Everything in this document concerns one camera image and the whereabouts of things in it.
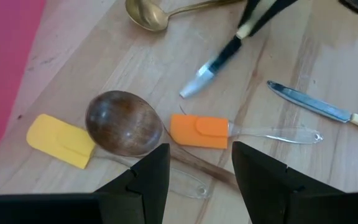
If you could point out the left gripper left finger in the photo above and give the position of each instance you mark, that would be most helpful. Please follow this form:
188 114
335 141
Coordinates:
148 193

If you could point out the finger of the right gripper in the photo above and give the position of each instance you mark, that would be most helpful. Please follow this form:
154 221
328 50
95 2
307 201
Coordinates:
250 12
273 12

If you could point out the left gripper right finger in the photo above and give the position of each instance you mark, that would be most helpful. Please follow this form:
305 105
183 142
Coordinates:
275 196

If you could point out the gold metal ladle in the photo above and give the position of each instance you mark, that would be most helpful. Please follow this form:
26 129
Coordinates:
148 15

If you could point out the pink plastic bin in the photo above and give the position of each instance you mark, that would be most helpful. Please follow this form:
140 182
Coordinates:
2 62

